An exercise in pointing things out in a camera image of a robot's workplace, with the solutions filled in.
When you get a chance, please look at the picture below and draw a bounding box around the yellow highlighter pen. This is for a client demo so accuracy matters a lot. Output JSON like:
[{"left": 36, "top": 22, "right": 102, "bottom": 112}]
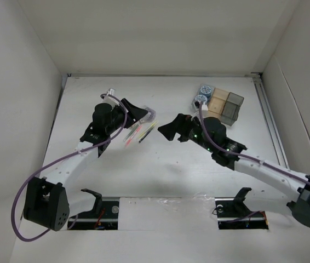
[{"left": 137, "top": 121, "right": 158, "bottom": 141}]

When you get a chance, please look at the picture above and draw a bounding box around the grey plastic bin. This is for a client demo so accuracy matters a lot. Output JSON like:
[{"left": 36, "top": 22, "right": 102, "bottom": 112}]
[{"left": 220, "top": 93, "right": 244, "bottom": 126}]

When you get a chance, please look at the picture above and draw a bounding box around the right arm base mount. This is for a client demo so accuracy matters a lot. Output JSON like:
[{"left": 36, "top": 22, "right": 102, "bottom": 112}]
[{"left": 212, "top": 198, "right": 269, "bottom": 230}]

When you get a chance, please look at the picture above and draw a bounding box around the black pen refill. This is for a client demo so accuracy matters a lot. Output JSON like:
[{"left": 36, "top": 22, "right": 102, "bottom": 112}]
[{"left": 138, "top": 126, "right": 155, "bottom": 143}]

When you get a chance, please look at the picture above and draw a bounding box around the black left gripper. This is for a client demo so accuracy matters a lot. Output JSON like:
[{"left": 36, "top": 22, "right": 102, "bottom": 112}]
[{"left": 106, "top": 99, "right": 146, "bottom": 135}]

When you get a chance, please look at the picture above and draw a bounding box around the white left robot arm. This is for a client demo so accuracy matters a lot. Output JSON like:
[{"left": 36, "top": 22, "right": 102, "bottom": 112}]
[{"left": 24, "top": 95, "right": 148, "bottom": 231}]

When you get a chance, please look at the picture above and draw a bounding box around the pink highlighter pen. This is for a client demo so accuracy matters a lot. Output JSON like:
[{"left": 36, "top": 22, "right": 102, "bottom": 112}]
[{"left": 125, "top": 124, "right": 142, "bottom": 147}]

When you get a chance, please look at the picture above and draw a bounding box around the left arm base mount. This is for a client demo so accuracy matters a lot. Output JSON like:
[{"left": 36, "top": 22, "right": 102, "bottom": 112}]
[{"left": 67, "top": 197, "right": 120, "bottom": 231}]

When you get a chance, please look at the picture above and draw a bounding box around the aluminium rail on right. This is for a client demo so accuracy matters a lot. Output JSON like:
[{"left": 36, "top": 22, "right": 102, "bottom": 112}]
[{"left": 252, "top": 73, "right": 300, "bottom": 195}]

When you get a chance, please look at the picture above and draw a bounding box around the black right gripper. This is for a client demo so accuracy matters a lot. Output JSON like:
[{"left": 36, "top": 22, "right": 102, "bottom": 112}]
[{"left": 158, "top": 113, "right": 216, "bottom": 153}]

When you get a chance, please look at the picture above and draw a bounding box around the clear jar of paper clips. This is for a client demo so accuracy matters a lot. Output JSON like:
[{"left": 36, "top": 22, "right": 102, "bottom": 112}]
[{"left": 140, "top": 106, "right": 156, "bottom": 123}]

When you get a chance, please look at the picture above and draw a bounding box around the green highlighter pen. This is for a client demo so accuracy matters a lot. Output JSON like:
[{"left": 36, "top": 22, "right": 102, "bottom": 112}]
[{"left": 123, "top": 124, "right": 140, "bottom": 142}]

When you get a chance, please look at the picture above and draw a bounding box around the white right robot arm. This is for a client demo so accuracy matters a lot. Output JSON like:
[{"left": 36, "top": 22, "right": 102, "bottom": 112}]
[{"left": 158, "top": 113, "right": 310, "bottom": 227}]

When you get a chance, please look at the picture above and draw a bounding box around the clear plastic bin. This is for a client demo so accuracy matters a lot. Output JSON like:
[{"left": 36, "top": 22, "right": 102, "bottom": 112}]
[{"left": 191, "top": 84, "right": 215, "bottom": 112}]

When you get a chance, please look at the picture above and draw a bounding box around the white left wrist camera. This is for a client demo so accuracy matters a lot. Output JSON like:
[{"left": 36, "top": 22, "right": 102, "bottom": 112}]
[{"left": 101, "top": 88, "right": 118, "bottom": 107}]

